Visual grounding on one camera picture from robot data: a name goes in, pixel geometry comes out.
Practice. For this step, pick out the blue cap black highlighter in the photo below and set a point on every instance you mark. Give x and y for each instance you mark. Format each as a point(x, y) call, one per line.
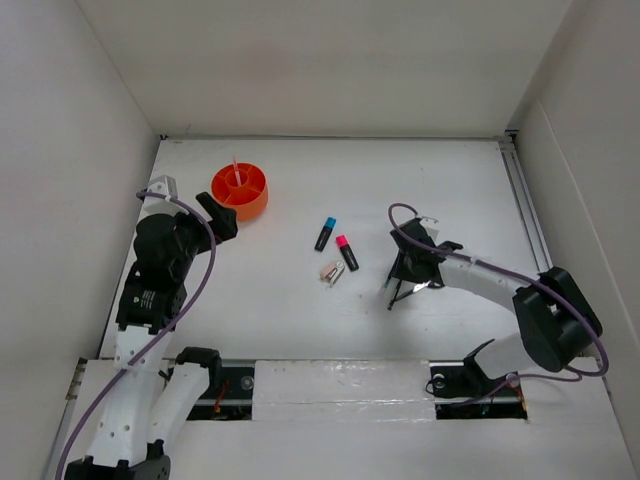
point(325, 234)

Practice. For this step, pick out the black pen clear cap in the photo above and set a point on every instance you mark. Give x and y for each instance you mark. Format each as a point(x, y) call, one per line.
point(395, 295)

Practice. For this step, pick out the black handled scissors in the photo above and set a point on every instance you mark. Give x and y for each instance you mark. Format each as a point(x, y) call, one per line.
point(417, 288)

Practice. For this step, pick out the pink thin pen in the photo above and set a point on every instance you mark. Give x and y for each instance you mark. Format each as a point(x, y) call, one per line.
point(237, 171)

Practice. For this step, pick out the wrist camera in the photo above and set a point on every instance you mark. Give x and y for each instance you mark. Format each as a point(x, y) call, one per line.
point(431, 226)
point(160, 192)

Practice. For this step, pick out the aluminium rail right edge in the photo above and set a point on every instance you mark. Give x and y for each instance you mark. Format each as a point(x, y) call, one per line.
point(524, 202)

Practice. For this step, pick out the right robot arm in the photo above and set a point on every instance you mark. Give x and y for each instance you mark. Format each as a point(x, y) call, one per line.
point(557, 328)

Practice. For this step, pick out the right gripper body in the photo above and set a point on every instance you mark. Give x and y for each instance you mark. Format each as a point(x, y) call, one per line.
point(404, 269)

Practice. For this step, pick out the orange round organizer container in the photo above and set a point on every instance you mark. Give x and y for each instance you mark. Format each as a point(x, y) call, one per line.
point(250, 199)

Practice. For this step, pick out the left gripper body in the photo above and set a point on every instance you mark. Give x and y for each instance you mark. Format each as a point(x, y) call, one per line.
point(195, 235)

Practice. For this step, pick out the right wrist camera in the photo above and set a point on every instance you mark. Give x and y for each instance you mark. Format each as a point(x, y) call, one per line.
point(431, 226)

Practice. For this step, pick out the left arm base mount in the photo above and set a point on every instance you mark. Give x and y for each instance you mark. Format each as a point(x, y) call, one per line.
point(232, 400)

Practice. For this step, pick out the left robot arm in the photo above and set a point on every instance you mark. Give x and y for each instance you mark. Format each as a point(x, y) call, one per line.
point(128, 429)

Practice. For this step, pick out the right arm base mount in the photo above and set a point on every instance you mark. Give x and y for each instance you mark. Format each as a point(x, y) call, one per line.
point(461, 391)

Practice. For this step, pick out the pink cap black highlighter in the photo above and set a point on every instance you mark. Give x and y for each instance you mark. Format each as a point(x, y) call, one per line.
point(347, 253)

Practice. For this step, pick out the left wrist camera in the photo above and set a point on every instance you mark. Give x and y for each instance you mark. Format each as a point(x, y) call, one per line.
point(160, 192)

